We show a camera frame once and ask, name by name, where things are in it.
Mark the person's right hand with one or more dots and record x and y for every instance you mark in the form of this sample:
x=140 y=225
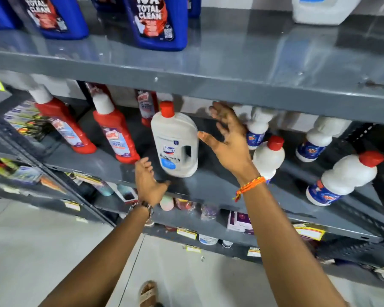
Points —
x=233 y=148

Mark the person's left hand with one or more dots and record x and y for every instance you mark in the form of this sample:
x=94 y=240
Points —
x=147 y=187

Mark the person's left thumb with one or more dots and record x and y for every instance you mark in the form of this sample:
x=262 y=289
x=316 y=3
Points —
x=163 y=185

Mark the person's right thumb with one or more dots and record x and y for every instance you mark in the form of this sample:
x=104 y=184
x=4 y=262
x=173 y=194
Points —
x=209 y=139

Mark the person's right forearm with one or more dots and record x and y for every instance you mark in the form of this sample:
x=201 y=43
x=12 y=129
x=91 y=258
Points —
x=284 y=249

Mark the person's left forearm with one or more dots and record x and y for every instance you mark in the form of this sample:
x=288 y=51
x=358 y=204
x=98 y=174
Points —
x=99 y=262

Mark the pink round container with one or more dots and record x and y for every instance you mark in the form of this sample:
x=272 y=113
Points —
x=166 y=203

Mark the silver wristwatch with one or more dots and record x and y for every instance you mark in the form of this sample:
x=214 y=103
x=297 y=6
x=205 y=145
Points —
x=145 y=206

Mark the white jug with red cap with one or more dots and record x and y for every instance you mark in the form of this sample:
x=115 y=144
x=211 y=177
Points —
x=174 y=140

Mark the yellow shelf price label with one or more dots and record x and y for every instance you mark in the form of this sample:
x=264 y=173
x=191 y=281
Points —
x=254 y=252
x=72 y=205
x=186 y=233
x=310 y=232
x=193 y=249

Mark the small white bottle red cap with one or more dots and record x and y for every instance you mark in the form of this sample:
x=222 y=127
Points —
x=270 y=156

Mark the red bottle with white cap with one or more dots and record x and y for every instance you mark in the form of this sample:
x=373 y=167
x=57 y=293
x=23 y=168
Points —
x=65 y=126
x=116 y=134
x=146 y=107

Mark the grey metal shelf rack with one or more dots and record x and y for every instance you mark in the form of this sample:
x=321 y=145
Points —
x=243 y=70

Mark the purple and white box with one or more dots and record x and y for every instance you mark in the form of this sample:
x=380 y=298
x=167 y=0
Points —
x=239 y=222

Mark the brown sandal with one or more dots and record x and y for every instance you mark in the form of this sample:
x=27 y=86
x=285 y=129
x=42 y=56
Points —
x=148 y=294

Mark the blue detergent bottle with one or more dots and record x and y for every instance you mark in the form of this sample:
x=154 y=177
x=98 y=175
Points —
x=56 y=17
x=104 y=3
x=156 y=25
x=194 y=6
x=0 y=14

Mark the large white bottle red cap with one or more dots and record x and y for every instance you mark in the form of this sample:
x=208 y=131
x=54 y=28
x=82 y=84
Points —
x=342 y=179

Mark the stack of colourful flat boxes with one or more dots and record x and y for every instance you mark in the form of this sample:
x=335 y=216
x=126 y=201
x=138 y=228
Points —
x=27 y=121

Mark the white jug with blue label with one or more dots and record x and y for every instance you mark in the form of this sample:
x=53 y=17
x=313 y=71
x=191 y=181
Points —
x=323 y=11

